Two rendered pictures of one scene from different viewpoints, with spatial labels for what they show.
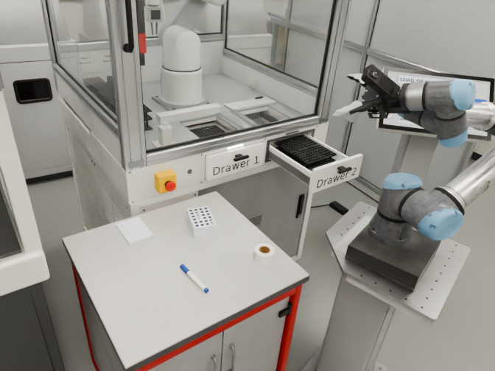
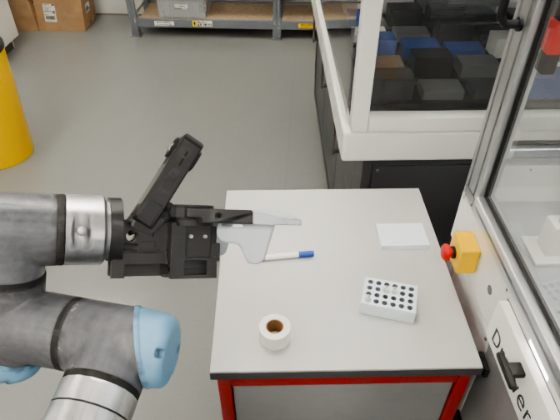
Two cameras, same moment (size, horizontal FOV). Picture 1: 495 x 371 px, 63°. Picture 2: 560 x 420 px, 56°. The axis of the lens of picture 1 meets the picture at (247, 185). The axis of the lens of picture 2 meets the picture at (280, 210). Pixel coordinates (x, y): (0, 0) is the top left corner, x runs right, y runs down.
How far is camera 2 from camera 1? 1.60 m
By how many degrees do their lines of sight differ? 93
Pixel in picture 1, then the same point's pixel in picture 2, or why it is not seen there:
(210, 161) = (498, 311)
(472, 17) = not seen: outside the picture
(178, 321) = not seen: hidden behind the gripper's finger
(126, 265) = (345, 218)
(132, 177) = (462, 206)
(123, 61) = (512, 42)
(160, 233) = (387, 259)
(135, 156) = (472, 184)
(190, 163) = (494, 278)
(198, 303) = not seen: hidden behind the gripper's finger
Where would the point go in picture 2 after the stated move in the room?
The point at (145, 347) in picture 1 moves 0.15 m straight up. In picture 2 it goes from (234, 203) to (231, 161)
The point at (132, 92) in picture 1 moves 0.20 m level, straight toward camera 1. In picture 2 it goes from (501, 94) to (401, 79)
